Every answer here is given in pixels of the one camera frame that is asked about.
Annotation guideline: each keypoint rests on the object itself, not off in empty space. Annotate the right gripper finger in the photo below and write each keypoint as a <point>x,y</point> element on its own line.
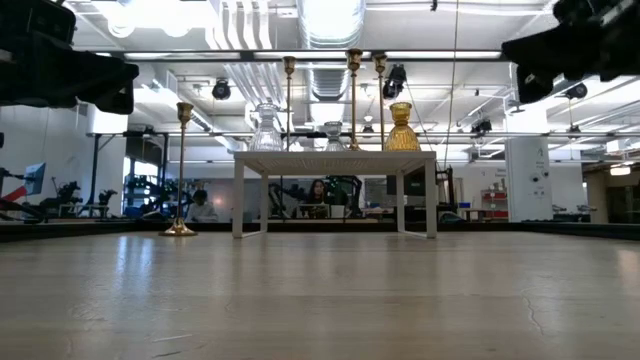
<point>555,42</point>
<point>560,62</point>

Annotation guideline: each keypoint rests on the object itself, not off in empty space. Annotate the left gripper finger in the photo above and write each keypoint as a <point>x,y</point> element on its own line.
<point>95,67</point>
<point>85,87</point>

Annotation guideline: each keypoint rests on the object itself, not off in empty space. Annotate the tall brass candlestick holder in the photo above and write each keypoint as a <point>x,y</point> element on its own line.
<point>354,100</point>
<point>381,85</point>
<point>288,100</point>
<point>179,229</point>

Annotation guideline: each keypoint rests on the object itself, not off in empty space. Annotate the amber glass candle holder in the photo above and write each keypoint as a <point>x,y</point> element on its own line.
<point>401,137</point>

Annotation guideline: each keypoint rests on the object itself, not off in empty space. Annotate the clear ribbed glass candle holder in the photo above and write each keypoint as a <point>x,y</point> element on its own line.
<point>266,137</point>

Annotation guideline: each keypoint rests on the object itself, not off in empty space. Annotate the grey tinted glass candle holder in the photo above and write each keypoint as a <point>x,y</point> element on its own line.
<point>334,142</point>

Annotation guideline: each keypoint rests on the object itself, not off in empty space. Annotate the blue computer monitor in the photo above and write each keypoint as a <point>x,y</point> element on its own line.
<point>35,178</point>

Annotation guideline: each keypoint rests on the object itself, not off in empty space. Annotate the white pillar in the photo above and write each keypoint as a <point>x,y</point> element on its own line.
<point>527,190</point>

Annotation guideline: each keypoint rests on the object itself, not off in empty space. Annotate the shelf with red bins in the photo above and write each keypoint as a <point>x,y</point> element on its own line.
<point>495,200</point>

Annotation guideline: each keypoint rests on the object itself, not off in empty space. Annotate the person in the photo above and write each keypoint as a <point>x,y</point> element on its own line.
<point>200,212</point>
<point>317,192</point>

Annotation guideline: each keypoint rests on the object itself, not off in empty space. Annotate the white perforated metal shelf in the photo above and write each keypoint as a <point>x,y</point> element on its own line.
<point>330,162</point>

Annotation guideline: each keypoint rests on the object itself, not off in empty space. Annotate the black ceiling-mounted camera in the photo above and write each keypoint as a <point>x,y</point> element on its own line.
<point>480,125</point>
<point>221,90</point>
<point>576,91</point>

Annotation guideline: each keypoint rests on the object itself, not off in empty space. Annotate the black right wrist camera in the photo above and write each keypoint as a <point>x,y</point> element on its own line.
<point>580,10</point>

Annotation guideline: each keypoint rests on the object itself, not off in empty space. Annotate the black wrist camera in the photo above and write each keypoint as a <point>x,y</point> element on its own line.
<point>580,10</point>
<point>35,17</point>

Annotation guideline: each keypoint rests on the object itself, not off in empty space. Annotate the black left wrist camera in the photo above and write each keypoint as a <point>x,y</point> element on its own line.
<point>35,17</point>

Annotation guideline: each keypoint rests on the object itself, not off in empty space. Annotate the black aluminium table frame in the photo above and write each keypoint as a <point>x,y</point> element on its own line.
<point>575,227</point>

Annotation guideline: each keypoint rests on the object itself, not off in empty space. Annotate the black hanging overhead camera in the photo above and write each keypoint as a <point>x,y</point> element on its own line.
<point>393,80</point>

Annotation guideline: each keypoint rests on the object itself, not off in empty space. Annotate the silver ceiling ventilation duct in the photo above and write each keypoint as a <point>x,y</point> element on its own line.
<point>327,25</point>

